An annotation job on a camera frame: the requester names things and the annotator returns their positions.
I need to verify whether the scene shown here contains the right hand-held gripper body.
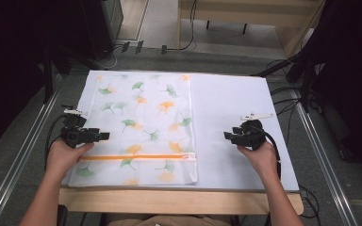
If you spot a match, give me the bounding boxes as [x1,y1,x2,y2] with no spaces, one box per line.
[235,112,275,151]

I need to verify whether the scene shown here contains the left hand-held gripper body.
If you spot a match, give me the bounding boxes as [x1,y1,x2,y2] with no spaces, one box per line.
[59,107,102,149]

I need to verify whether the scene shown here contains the white leaf-print mesh laundry bag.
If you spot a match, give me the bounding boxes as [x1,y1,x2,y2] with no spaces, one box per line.
[67,73,200,188]

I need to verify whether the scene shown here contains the person's left hand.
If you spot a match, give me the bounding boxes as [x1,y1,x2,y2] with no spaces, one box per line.
[45,138,95,177]

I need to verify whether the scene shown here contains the person's right hand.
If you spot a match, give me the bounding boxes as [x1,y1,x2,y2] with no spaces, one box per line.
[237,140,280,181]

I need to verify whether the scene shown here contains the white table board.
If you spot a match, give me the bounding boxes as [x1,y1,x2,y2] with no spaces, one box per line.
[60,69,300,192]

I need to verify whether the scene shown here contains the black tripod stand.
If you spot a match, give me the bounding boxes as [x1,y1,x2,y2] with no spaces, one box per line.
[250,50,319,114]

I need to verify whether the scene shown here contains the wooden table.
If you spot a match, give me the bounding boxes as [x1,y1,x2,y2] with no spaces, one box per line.
[58,185,305,217]

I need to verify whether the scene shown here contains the black cabinet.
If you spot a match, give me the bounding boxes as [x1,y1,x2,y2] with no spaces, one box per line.
[74,0,124,62]

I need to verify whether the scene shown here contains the person's beige pants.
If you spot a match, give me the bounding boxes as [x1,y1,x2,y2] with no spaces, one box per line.
[107,214,234,226]

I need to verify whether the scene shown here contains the light wooden bench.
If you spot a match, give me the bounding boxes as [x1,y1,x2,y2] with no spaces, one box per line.
[176,0,325,58]

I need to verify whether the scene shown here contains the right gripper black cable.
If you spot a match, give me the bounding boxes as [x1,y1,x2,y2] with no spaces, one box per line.
[252,124,283,181]

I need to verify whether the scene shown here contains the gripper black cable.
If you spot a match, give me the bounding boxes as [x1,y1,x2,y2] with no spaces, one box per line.
[44,114,69,171]
[252,124,283,181]

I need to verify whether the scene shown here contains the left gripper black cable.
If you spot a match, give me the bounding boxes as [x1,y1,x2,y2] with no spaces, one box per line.
[44,114,69,171]

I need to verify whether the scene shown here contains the bundle of black floor cables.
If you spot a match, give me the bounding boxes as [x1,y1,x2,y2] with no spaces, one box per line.
[265,58,304,145]

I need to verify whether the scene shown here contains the metal floor rail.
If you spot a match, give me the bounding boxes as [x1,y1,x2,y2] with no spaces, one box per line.
[289,88,359,226]
[0,74,68,226]

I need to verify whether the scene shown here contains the white floor cable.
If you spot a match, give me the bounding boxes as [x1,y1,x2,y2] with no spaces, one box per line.
[91,45,123,71]

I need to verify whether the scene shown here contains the black cable under table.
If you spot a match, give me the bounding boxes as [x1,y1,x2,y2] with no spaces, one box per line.
[297,184,322,220]

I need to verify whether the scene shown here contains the black floor cable with plug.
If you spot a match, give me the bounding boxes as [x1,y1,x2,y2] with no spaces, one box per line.
[160,0,200,56]

